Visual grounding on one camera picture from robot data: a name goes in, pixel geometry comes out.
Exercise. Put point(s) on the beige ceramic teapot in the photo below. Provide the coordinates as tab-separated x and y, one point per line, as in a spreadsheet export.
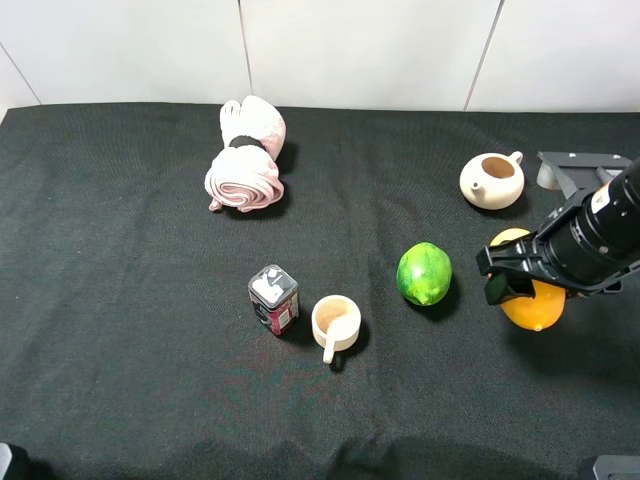
493	181

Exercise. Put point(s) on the grey device bottom right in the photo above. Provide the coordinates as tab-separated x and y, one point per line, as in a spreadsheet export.
616	467

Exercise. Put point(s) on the green round fruit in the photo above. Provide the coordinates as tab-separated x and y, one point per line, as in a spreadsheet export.
424	274

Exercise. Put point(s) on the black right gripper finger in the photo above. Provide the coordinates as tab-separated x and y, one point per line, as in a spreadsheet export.
496	289

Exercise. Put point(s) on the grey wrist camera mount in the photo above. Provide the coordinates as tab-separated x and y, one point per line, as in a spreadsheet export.
569	172

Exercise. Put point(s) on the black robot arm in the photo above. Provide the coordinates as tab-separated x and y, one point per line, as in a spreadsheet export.
585	247

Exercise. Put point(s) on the rolled pink towel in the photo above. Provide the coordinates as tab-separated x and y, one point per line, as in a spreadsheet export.
245	174

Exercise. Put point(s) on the beige wooden cup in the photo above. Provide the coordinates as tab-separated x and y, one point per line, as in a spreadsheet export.
336	322

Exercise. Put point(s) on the black table cloth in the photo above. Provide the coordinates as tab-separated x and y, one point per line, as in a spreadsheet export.
130	348

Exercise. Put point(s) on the small red black tin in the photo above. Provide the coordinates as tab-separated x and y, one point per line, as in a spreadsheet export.
274	295

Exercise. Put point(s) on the orange yellow mango fruit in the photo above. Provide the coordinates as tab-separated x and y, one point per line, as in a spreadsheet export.
539	312

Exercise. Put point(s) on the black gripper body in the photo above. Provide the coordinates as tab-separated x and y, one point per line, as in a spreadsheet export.
524	258

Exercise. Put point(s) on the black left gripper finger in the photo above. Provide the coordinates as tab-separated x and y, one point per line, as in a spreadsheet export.
519	288

